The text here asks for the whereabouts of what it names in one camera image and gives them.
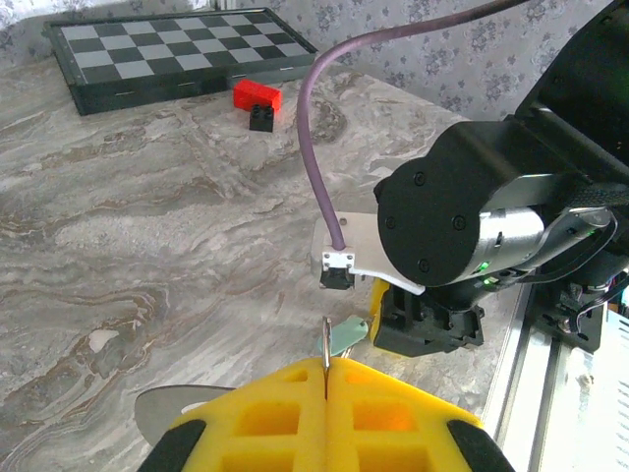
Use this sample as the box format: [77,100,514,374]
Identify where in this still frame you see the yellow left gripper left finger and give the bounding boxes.
[140,357,328,472]

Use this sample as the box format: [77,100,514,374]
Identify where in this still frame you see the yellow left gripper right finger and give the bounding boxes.
[326,357,515,472]

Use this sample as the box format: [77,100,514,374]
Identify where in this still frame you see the small black toy brick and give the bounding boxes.
[249,103,275,133]

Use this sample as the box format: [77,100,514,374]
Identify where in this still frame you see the small red toy brick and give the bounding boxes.
[232,78,285,114]

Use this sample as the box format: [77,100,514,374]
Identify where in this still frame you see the black and grey chessboard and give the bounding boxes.
[42,7,319,117]

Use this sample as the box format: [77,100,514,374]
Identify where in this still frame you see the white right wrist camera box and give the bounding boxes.
[309,210,428,296]

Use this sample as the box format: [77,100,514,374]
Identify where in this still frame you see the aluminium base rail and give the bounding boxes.
[484,282,629,472]

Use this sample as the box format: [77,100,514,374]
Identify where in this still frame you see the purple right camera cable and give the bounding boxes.
[297,0,530,252]

